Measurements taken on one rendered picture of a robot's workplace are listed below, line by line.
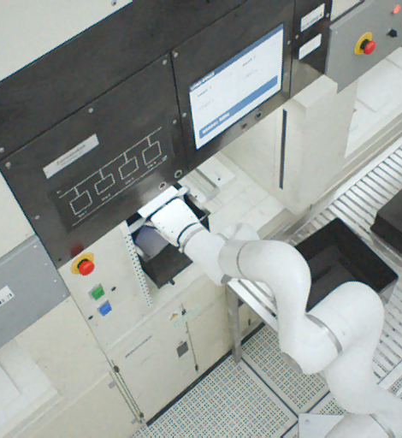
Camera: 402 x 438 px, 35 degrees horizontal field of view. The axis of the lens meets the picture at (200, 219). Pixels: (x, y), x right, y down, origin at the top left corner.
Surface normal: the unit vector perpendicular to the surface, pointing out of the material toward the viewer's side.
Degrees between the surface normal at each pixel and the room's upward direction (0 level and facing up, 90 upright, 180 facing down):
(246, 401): 0
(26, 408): 0
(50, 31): 88
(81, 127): 90
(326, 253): 0
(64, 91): 90
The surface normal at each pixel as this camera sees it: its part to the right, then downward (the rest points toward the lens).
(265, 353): -0.07, -0.54
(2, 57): 0.63, 0.64
